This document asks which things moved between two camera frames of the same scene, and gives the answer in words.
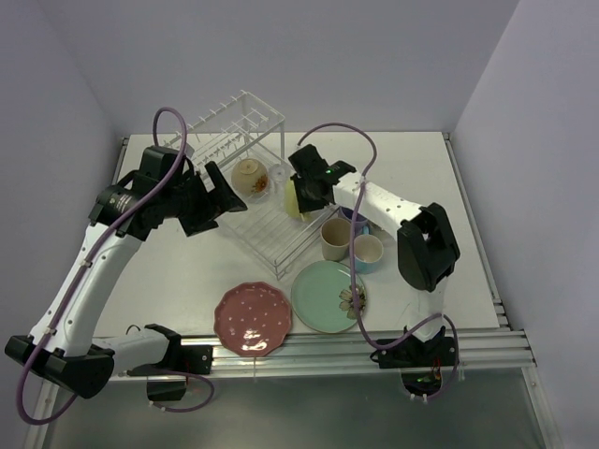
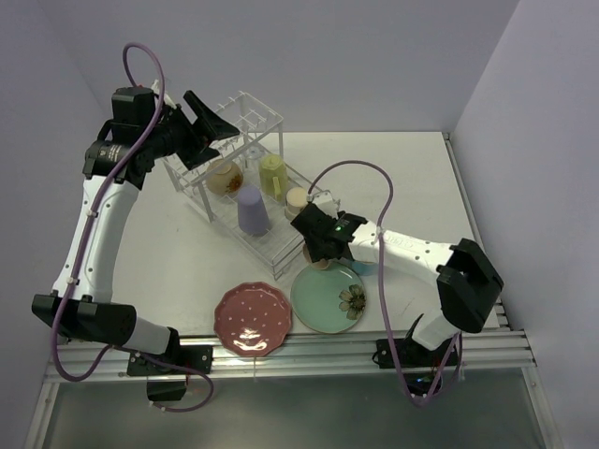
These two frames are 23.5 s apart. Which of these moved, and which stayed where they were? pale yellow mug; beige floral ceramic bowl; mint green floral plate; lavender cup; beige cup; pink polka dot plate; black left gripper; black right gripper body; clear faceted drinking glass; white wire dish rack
Moved: beige floral ceramic bowl; pale yellow mug; beige cup; clear faceted drinking glass; black right gripper body; black left gripper; lavender cup
Stayed: mint green floral plate; white wire dish rack; pink polka dot plate
